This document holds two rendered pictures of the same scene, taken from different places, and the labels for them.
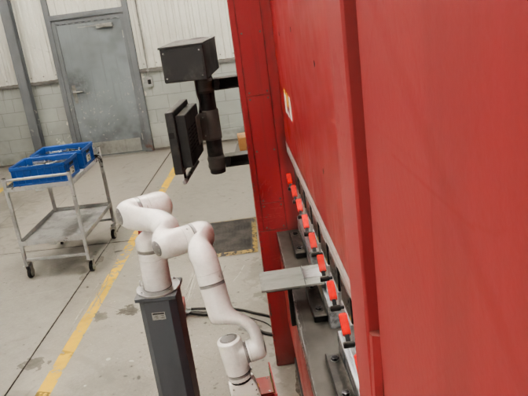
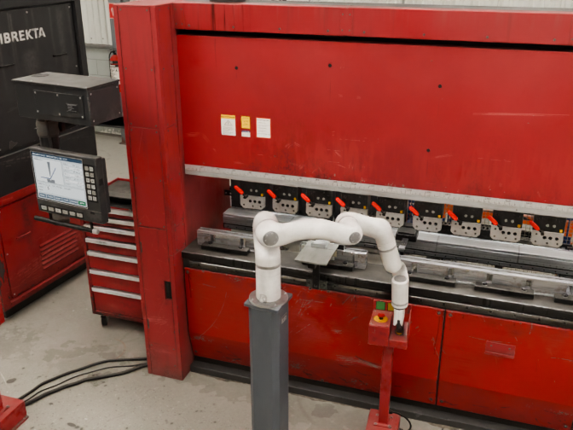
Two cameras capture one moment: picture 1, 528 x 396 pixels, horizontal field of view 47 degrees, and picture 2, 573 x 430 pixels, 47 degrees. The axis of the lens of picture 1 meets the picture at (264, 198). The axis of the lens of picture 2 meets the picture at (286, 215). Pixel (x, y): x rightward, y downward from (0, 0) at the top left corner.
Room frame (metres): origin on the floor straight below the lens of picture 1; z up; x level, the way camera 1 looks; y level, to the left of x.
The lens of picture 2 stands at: (1.34, 3.10, 2.59)
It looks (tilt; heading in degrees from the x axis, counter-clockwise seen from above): 22 degrees down; 290
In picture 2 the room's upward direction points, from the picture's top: straight up
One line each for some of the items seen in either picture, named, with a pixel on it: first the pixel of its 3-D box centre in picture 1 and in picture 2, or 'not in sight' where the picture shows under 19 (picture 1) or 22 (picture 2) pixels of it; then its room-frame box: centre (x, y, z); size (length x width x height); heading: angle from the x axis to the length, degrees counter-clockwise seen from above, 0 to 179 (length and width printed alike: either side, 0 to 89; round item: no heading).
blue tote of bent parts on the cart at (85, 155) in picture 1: (63, 157); not in sight; (5.69, 1.85, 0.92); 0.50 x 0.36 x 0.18; 86
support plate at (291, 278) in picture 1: (291, 278); (316, 252); (2.33, -0.07, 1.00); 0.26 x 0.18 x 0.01; 91
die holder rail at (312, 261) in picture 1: (309, 240); (236, 241); (2.89, -0.20, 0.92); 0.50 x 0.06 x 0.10; 1
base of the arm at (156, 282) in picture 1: (155, 269); (268, 281); (2.40, 0.51, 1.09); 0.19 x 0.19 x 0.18
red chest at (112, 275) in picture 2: not in sight; (135, 257); (3.85, -0.53, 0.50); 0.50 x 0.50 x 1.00; 1
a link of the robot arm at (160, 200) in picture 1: (152, 221); (266, 238); (2.41, 0.48, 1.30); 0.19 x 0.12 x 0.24; 120
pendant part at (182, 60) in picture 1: (199, 114); (75, 158); (3.58, 0.31, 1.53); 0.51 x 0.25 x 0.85; 174
